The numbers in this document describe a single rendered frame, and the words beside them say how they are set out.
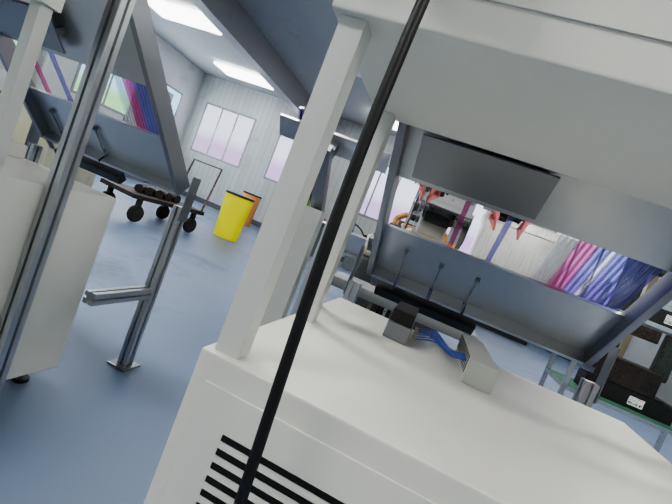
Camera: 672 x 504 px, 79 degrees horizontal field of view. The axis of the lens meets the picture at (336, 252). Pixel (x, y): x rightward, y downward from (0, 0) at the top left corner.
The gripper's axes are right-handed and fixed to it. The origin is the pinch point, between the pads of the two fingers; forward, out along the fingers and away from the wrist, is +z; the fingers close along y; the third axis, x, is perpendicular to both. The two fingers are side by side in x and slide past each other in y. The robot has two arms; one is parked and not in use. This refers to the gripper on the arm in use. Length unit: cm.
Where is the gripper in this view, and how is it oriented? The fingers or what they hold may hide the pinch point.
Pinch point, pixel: (424, 199)
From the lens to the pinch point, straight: 113.9
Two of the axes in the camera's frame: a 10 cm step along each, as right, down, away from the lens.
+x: -0.5, 5.9, 8.1
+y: 8.9, 3.9, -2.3
